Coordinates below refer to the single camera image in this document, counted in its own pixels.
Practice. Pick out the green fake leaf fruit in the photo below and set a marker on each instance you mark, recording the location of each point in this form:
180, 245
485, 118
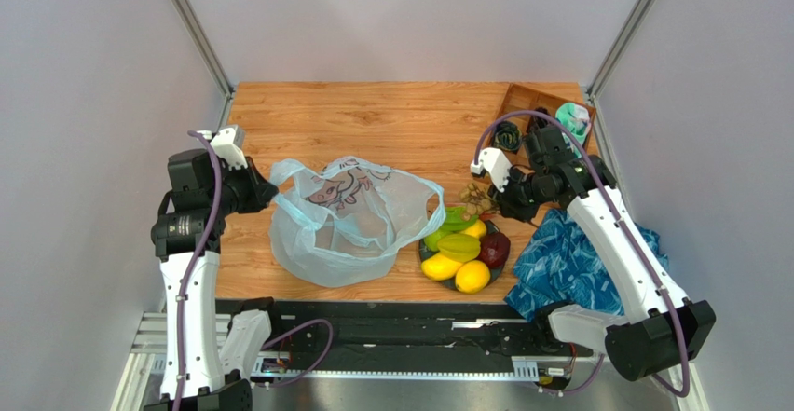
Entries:
457, 218

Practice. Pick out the dark rolled sock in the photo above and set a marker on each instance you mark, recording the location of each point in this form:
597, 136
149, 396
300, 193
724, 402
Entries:
507, 137

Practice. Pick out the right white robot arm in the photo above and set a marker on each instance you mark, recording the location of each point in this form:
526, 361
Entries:
661, 327

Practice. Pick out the green fake pear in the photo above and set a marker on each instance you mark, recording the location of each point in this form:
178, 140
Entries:
431, 241

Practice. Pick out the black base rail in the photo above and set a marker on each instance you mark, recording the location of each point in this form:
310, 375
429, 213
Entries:
410, 337

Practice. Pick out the light blue plastic bag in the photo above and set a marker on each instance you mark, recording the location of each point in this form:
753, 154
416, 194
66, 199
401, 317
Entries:
346, 223

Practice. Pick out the dark red fake fruit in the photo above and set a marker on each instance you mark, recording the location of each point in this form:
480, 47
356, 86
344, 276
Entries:
495, 249

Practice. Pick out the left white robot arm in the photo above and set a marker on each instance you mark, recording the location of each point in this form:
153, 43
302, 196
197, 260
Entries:
202, 373

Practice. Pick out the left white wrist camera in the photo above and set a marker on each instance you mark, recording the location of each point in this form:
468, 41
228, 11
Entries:
227, 144

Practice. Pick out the yellow fake pear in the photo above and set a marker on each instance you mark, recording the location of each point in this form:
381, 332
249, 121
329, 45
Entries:
476, 230

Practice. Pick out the black rolled sock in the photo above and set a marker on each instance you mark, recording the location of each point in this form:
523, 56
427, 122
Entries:
538, 122

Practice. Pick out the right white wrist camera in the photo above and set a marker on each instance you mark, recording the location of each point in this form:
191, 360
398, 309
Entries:
492, 162

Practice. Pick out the wooden compartment tray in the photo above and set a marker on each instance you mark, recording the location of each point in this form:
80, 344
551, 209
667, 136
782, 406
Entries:
529, 96

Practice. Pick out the yellow green star fruit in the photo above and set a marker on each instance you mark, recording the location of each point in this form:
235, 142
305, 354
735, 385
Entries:
459, 247

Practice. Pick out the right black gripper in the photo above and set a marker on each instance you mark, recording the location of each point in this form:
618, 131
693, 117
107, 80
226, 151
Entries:
513, 198

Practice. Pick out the yellow fake mango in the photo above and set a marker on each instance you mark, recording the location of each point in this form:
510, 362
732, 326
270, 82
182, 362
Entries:
439, 267

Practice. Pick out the yellow fake lemon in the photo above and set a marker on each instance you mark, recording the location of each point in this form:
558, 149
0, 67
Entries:
472, 277

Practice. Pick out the blue patterned cloth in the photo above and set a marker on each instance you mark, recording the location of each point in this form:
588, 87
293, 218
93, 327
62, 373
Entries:
561, 264

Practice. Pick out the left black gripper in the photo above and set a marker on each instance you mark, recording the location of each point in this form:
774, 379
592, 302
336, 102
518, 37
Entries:
260, 190

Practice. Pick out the teal white rolled sock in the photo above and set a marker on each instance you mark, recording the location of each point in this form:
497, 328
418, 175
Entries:
576, 118

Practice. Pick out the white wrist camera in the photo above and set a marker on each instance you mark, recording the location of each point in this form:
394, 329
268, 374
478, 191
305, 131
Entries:
227, 144
492, 162

